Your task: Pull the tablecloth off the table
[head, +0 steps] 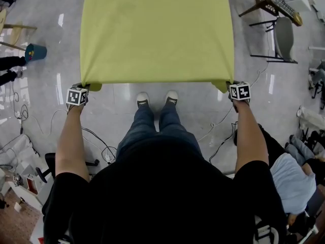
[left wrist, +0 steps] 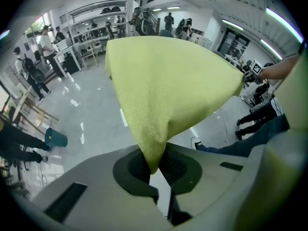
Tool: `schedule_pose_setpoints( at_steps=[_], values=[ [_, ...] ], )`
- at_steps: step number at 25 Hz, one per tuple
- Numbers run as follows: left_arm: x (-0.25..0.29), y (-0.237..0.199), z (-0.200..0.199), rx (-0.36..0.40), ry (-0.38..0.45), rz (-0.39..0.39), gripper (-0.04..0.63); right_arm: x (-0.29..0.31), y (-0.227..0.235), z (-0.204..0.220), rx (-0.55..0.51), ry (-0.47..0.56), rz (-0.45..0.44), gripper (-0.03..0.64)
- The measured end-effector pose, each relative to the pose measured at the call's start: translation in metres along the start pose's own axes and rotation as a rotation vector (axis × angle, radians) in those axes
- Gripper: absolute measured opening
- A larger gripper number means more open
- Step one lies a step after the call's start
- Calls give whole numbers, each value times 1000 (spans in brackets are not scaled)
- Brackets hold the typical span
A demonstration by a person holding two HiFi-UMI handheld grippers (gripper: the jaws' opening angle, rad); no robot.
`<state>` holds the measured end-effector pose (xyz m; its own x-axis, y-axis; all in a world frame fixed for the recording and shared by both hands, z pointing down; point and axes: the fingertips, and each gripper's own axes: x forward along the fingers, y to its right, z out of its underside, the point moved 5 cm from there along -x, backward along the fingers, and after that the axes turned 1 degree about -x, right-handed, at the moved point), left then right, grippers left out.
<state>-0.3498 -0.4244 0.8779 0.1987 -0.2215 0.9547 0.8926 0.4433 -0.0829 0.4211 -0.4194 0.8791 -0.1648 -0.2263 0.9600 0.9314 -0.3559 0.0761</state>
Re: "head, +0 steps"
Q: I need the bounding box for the person's right leg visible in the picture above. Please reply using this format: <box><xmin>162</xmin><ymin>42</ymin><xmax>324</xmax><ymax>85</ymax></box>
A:
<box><xmin>158</xmin><ymin>101</ymin><xmax>203</xmax><ymax>156</ymax></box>

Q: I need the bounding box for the white cable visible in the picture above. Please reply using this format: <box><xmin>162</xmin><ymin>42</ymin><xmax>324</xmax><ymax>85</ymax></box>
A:
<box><xmin>197</xmin><ymin>59</ymin><xmax>270</xmax><ymax>142</ymax></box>

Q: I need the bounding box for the black cable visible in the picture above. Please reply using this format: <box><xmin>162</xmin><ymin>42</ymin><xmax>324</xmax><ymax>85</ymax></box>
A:
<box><xmin>209</xmin><ymin>121</ymin><xmax>239</xmax><ymax>164</ymax></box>
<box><xmin>81</xmin><ymin>127</ymin><xmax>118</xmax><ymax>165</ymax></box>

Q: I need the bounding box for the person's black shirt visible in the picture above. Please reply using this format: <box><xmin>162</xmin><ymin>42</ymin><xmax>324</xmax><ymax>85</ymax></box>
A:
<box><xmin>42</xmin><ymin>133</ymin><xmax>289</xmax><ymax>244</ymax></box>

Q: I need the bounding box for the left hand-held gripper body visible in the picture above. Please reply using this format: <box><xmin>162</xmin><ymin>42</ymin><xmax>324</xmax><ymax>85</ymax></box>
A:
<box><xmin>66</xmin><ymin>83</ymin><xmax>91</xmax><ymax>107</ymax></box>

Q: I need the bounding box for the brown perforated metal table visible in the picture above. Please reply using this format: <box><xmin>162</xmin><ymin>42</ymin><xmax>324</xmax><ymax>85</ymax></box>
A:
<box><xmin>238</xmin><ymin>0</ymin><xmax>303</xmax><ymax>27</ymax></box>

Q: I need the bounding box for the person's right shoe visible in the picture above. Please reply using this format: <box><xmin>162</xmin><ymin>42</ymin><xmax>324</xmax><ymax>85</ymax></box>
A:
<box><xmin>165</xmin><ymin>89</ymin><xmax>179</xmax><ymax>106</ymax></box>

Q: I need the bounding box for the round wooden table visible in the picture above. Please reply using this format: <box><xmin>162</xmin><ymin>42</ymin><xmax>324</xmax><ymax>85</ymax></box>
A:
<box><xmin>0</xmin><ymin>8</ymin><xmax>38</xmax><ymax>52</ymax></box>

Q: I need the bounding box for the person's leg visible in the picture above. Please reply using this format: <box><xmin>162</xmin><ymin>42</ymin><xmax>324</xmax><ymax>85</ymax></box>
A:
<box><xmin>116</xmin><ymin>103</ymin><xmax>157</xmax><ymax>161</ymax></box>
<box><xmin>158</xmin><ymin>101</ymin><xmax>203</xmax><ymax>156</ymax></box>

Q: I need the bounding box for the person's left leg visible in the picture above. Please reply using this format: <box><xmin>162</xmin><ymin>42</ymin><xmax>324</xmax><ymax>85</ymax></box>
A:
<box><xmin>116</xmin><ymin>103</ymin><xmax>157</xmax><ymax>161</ymax></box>

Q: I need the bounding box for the person's shoe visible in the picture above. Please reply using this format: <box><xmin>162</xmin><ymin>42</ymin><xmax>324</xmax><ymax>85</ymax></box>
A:
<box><xmin>165</xmin><ymin>89</ymin><xmax>179</xmax><ymax>106</ymax></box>
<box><xmin>136</xmin><ymin>91</ymin><xmax>150</xmax><ymax>109</ymax></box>

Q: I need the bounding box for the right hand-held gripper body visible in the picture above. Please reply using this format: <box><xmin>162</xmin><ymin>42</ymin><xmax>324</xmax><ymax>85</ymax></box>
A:
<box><xmin>225</xmin><ymin>80</ymin><xmax>251</xmax><ymax>104</ymax></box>

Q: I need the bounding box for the yellow-green tablecloth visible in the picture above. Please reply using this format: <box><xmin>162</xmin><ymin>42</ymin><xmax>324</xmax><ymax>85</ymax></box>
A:
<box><xmin>80</xmin><ymin>0</ymin><xmax>235</xmax><ymax>94</ymax></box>

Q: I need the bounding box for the person's left forearm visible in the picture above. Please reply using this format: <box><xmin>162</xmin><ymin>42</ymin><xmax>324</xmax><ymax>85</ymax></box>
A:
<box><xmin>55</xmin><ymin>103</ymin><xmax>90</xmax><ymax>182</ymax></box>

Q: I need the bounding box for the red and white box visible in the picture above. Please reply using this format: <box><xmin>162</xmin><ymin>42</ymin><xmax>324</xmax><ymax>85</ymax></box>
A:
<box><xmin>24</xmin><ymin>177</ymin><xmax>39</xmax><ymax>195</ymax></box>

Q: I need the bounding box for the person's right forearm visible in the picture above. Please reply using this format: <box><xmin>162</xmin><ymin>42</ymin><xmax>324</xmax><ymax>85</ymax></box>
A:
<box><xmin>232</xmin><ymin>99</ymin><xmax>270</xmax><ymax>174</ymax></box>

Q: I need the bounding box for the person's left shoe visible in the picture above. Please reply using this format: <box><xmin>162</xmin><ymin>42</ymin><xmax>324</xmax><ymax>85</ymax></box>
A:
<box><xmin>136</xmin><ymin>91</ymin><xmax>150</xmax><ymax>109</ymax></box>

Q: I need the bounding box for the teal waste bin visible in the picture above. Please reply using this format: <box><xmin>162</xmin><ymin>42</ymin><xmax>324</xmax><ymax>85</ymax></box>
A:
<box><xmin>24</xmin><ymin>43</ymin><xmax>48</xmax><ymax>66</ymax></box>

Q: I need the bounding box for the black office chair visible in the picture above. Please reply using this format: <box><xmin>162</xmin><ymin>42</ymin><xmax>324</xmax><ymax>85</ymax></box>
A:
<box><xmin>35</xmin><ymin>152</ymin><xmax>100</xmax><ymax>184</ymax></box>

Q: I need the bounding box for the grey chair with black frame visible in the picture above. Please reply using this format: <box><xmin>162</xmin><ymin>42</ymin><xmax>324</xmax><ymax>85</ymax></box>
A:
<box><xmin>248</xmin><ymin>16</ymin><xmax>298</xmax><ymax>65</ymax></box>

